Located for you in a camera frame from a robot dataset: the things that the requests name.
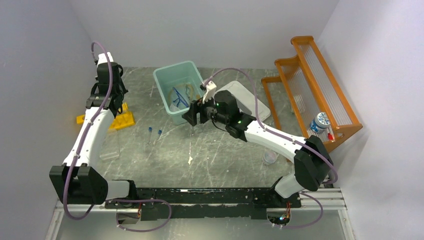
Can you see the blue capped test tube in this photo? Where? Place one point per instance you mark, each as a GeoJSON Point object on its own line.
{"type": "Point", "coordinates": [157, 137]}
{"type": "Point", "coordinates": [150, 130]}

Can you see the teal plastic bin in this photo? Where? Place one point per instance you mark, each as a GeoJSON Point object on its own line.
{"type": "Point", "coordinates": [172, 75]}

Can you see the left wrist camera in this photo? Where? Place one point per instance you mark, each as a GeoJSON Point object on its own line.
{"type": "Point", "coordinates": [103, 58]}

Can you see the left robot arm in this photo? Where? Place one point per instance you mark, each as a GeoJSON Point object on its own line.
{"type": "Point", "coordinates": [77, 176]}

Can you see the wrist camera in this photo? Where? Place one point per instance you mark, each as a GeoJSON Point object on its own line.
{"type": "Point", "coordinates": [210, 89]}
{"type": "Point", "coordinates": [103, 58]}

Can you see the white bin lid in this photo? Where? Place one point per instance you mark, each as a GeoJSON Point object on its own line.
{"type": "Point", "coordinates": [246, 100]}

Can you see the small white plastic bag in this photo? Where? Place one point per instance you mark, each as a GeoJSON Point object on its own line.
{"type": "Point", "coordinates": [173, 108]}

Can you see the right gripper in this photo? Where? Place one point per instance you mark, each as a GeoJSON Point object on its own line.
{"type": "Point", "coordinates": [196, 106]}

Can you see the blue safety goggles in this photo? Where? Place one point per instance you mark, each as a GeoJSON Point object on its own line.
{"type": "Point", "coordinates": [178, 99]}

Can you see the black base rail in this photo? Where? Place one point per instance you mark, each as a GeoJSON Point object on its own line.
{"type": "Point", "coordinates": [197, 203]}

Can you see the white blue bottle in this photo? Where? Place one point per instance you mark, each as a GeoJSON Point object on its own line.
{"type": "Point", "coordinates": [320, 123]}

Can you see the yellow test tube rack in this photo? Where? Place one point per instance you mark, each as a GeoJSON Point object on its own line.
{"type": "Point", "coordinates": [123, 119]}

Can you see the clear petri dish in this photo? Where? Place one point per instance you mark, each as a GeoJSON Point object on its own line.
{"type": "Point", "coordinates": [269, 157]}

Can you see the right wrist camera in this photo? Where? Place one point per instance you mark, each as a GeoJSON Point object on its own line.
{"type": "Point", "coordinates": [210, 89]}

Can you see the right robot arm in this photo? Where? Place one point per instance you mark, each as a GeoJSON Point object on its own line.
{"type": "Point", "coordinates": [311, 160]}

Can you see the metal scissors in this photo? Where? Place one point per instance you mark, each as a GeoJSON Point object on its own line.
{"type": "Point", "coordinates": [190, 91]}

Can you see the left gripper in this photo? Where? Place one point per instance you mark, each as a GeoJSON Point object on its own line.
{"type": "Point", "coordinates": [124, 90]}

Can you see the orange wooden rack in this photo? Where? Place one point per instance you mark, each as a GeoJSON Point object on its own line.
{"type": "Point", "coordinates": [312, 88]}

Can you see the amber rubber tube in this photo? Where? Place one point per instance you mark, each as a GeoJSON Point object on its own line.
{"type": "Point", "coordinates": [182, 94]}

